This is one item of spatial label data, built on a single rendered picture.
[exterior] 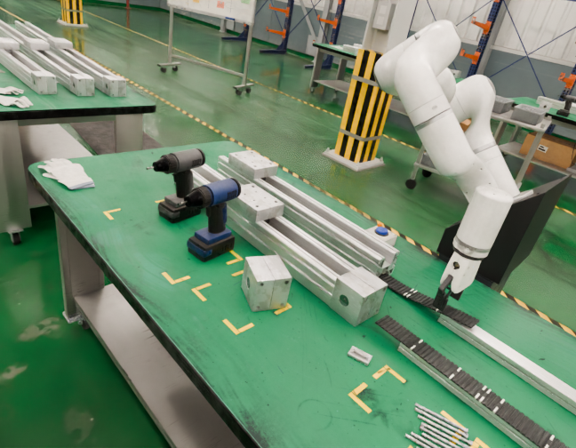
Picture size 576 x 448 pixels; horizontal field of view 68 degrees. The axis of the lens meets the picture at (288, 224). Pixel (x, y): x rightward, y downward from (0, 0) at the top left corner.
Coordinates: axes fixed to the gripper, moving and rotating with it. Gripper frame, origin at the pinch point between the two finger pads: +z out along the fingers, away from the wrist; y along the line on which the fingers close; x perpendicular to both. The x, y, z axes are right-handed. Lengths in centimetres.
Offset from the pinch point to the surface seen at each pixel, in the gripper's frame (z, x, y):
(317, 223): -1.1, 44.0, -5.0
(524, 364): 3.3, -22.2, -0.5
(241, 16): -20, 495, 300
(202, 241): 1, 54, -41
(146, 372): 62, 69, -49
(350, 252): 1.0, 29.4, -5.0
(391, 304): 6.3, 10.6, -7.6
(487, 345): 3.8, -13.7, -2.0
